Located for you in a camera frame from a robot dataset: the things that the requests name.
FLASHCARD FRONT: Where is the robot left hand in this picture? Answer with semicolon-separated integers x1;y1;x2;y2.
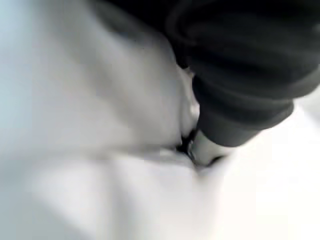
87;0;320;166

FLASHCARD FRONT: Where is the white bed sheet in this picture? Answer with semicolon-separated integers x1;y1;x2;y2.
0;0;320;240

